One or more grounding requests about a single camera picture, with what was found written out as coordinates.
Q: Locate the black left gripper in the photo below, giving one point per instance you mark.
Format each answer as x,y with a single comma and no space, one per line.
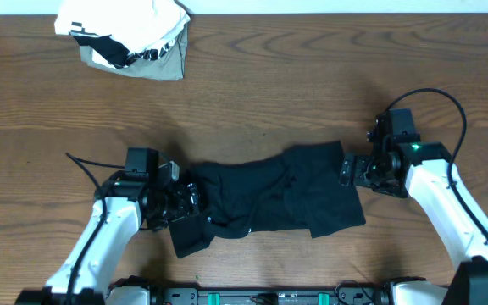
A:
191,200

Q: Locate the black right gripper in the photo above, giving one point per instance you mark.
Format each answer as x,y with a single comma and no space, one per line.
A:
359,177

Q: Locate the black t-shirt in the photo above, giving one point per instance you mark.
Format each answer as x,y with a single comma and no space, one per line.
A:
298,189

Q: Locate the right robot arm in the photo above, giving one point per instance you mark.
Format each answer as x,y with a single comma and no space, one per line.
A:
437,187

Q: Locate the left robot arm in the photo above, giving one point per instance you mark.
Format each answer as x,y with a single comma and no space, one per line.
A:
142,194

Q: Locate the grey-beige folded garment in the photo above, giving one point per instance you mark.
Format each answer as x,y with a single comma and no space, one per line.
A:
170,67

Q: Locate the black and white garment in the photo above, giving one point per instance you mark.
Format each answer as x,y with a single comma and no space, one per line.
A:
120,46

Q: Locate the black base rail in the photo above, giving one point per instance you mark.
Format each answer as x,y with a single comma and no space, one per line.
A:
340,295

